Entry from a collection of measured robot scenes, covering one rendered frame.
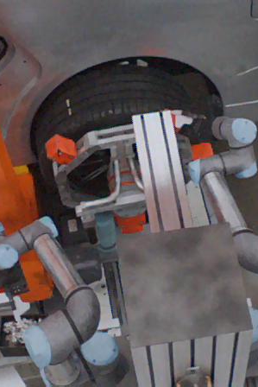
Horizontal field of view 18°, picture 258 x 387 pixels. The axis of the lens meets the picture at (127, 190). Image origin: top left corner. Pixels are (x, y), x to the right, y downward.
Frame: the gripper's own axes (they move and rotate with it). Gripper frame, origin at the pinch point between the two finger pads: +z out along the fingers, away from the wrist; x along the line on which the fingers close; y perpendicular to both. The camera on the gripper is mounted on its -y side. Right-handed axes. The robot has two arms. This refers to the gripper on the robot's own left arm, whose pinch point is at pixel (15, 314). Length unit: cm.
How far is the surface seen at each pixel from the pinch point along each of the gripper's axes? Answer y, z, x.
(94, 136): 49, -39, 34
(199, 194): 104, 38, 103
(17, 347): -4.2, 33.6, 29.7
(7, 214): 8.7, -34.0, 5.8
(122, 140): 58, -36, 29
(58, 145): 35, -40, 35
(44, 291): 13.3, 20.7, 41.1
